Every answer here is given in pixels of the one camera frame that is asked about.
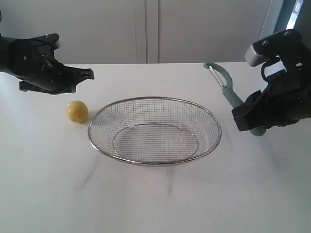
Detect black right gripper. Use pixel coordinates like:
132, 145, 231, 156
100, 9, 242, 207
231, 60, 311, 133

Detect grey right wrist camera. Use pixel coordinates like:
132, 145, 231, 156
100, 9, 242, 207
245, 29, 310, 82

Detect oval wire mesh basket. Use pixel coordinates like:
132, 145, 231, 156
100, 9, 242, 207
87, 97, 222, 166

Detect yellow lemon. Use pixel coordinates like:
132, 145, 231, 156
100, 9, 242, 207
66, 100, 89, 123

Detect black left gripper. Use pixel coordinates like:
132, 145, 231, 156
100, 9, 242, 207
0, 33, 94, 95

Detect white cabinet doors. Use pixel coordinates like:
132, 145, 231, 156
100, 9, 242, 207
0, 0, 283, 64

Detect teal handled peeler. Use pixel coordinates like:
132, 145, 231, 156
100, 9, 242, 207
203, 62, 267, 136

